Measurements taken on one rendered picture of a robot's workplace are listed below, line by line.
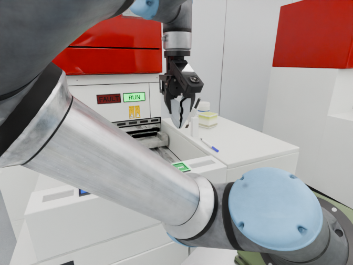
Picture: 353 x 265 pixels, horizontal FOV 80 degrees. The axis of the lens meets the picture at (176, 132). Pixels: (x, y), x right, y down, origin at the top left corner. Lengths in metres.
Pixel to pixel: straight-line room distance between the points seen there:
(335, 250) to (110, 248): 0.53
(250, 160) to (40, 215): 0.62
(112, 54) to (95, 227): 0.74
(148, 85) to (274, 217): 0.97
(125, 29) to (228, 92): 2.44
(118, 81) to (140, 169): 0.90
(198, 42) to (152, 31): 1.91
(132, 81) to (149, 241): 0.76
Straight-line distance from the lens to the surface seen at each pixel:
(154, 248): 0.75
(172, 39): 0.56
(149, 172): 0.27
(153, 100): 1.18
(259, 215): 0.34
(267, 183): 0.35
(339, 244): 0.50
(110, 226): 0.64
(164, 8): 0.49
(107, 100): 1.13
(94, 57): 1.06
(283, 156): 0.89
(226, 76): 3.26
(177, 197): 0.31
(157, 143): 1.10
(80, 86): 1.11
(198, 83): 0.51
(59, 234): 0.63
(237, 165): 0.73
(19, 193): 1.31
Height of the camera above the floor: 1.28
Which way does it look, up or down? 19 degrees down
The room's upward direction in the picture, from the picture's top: straight up
